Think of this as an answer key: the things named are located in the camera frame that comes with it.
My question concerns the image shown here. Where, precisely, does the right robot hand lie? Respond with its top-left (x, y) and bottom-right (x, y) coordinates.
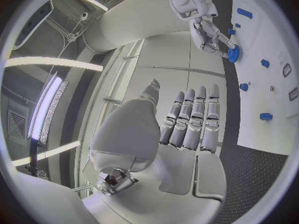
top-left (187, 17), bottom-right (238, 59)

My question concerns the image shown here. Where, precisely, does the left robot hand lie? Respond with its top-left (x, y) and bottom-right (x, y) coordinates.
top-left (81, 78), bottom-right (228, 224)

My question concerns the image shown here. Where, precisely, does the large blue gear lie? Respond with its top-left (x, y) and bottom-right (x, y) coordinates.
top-left (227, 44), bottom-right (241, 63)

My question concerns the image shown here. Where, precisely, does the slim blue cylinder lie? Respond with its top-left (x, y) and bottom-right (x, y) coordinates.
top-left (236, 7), bottom-right (254, 19)

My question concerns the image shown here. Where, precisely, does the white task board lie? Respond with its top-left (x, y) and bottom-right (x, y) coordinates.
top-left (230, 0), bottom-right (299, 156)

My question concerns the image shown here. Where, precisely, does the blue plug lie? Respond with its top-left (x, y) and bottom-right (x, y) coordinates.
top-left (258, 112), bottom-right (274, 121)

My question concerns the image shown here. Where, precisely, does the black lamp stand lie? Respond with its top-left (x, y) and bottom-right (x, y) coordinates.
top-left (24, 138), bottom-right (51, 181)

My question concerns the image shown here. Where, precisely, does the glowing light bar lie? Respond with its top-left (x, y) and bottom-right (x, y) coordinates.
top-left (26, 72), bottom-right (70, 145)

